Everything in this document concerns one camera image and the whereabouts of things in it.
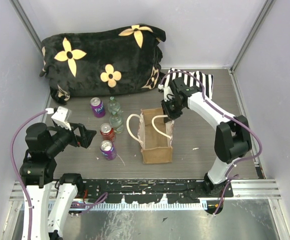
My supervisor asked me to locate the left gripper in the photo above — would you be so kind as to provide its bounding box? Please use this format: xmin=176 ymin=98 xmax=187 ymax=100
xmin=47 ymin=120 xmax=96 ymax=156

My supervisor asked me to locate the cat print canvas bag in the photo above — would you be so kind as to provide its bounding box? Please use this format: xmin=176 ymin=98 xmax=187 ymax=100
xmin=126 ymin=108 xmax=174 ymax=164

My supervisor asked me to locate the clear bottle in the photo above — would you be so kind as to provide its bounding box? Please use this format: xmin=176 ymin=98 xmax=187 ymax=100
xmin=107 ymin=96 xmax=122 ymax=115
xmin=109 ymin=111 xmax=124 ymax=134

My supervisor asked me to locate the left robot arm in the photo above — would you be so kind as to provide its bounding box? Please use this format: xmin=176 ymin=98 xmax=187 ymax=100
xmin=19 ymin=122 xmax=97 ymax=240

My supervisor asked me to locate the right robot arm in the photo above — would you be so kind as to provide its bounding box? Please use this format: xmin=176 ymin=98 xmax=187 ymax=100
xmin=159 ymin=77 xmax=252 ymax=197

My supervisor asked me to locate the red soda can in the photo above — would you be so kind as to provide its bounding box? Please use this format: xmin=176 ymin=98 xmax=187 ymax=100
xmin=100 ymin=123 xmax=116 ymax=142

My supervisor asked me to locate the purple soda can front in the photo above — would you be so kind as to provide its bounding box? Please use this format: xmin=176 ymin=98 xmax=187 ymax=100
xmin=100 ymin=140 xmax=117 ymax=160

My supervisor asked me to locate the purple soda can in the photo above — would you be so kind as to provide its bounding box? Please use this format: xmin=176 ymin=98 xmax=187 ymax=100
xmin=90 ymin=97 xmax=105 ymax=118
xmin=100 ymin=140 xmax=117 ymax=160

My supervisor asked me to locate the purple soda can rear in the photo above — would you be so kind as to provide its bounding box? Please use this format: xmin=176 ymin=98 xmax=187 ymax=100
xmin=90 ymin=97 xmax=105 ymax=118

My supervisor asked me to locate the clear bottle front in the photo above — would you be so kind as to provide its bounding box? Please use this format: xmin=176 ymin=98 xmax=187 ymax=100
xmin=109 ymin=111 xmax=124 ymax=134

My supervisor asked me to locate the black white striped cloth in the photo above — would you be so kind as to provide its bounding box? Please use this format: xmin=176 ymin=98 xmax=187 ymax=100
xmin=158 ymin=68 xmax=214 ymax=99

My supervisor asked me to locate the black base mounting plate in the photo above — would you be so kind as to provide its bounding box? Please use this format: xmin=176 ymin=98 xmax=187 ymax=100
xmin=77 ymin=179 xmax=226 ymax=204

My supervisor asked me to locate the black floral plush blanket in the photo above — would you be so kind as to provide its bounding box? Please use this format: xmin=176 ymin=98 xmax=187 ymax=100
xmin=40 ymin=23 xmax=166 ymax=105

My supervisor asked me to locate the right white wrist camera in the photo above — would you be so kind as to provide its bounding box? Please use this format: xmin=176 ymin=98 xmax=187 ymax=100
xmin=158 ymin=84 xmax=174 ymax=102

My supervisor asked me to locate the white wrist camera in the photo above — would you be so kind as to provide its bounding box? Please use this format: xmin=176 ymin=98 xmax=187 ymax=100
xmin=45 ymin=106 xmax=72 ymax=131
xmin=158 ymin=84 xmax=174 ymax=102

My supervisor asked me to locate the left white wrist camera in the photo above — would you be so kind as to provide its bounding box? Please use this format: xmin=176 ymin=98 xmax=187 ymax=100
xmin=45 ymin=106 xmax=72 ymax=131

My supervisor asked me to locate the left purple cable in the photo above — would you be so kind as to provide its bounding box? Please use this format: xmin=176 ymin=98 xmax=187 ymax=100
xmin=9 ymin=109 xmax=108 ymax=240

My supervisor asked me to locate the purple cable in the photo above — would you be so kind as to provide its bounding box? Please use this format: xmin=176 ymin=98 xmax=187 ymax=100
xmin=159 ymin=69 xmax=262 ymax=216
xmin=9 ymin=109 xmax=108 ymax=240

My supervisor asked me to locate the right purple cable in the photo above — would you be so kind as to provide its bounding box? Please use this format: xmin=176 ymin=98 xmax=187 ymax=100
xmin=159 ymin=69 xmax=262 ymax=216

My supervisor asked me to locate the aluminium rail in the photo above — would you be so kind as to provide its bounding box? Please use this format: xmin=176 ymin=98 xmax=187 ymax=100
xmin=9 ymin=179 xmax=282 ymax=201

